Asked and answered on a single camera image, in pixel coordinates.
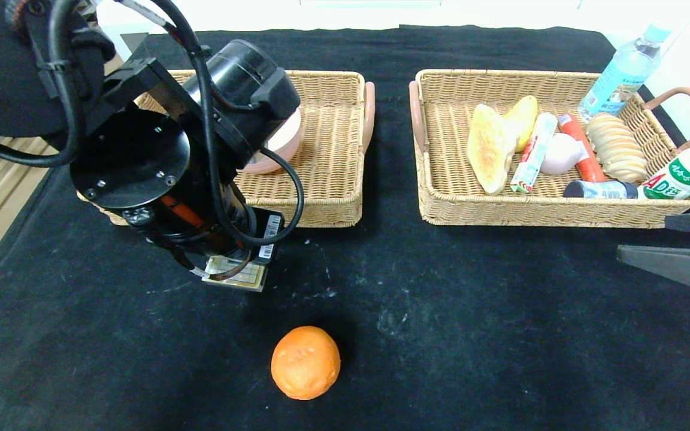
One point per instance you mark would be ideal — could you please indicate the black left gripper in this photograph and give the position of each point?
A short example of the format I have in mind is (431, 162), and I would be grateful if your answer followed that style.
(269, 238)

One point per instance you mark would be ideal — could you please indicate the white playing card box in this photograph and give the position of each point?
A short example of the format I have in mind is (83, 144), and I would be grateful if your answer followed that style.
(249, 276)

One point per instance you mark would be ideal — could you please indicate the pink bowl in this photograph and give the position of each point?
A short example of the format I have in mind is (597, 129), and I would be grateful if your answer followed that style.
(288, 143)

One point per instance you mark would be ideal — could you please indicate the orange tangerine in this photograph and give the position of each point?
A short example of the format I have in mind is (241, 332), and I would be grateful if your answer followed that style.
(305, 362)

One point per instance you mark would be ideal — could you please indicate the orange sausage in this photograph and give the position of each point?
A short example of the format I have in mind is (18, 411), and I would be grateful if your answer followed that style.
(584, 158)

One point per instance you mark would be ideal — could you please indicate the pale purple round bun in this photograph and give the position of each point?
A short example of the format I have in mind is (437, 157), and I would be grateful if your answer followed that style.
(560, 154)

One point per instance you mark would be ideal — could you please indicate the red strawberry candy stick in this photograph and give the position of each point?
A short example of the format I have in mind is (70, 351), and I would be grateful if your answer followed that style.
(533, 152)

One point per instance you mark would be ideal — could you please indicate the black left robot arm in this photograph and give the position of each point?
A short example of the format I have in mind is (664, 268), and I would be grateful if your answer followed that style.
(129, 155)

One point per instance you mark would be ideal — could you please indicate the wicker basket holding toiletries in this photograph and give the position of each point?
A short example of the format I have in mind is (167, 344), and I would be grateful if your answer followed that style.
(333, 179)

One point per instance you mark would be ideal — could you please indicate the wicker basket holding food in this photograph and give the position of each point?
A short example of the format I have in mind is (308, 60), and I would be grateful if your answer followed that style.
(548, 203)

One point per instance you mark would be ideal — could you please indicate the white milk bottle green label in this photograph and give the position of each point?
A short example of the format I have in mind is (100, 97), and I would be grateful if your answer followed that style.
(686, 170)

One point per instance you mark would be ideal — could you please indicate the small dark blue bottle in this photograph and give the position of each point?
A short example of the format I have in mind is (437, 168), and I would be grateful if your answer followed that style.
(599, 190)

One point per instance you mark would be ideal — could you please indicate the ridged bread roll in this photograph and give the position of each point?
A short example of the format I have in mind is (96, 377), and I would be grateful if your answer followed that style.
(617, 149)

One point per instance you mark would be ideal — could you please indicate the clear water bottle blue label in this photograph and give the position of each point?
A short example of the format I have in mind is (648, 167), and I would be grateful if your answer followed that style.
(620, 75)

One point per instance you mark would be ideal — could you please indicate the black table cloth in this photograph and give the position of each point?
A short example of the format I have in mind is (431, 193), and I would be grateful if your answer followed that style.
(501, 329)

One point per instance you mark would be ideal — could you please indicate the yellow pear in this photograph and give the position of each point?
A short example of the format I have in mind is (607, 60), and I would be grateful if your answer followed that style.
(524, 117)

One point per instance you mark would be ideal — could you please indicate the flat toasted bread slice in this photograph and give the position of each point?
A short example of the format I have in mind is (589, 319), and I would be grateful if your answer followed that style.
(489, 149)

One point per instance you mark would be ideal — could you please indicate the white table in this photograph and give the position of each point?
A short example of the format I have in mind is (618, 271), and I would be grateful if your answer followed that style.
(381, 15)

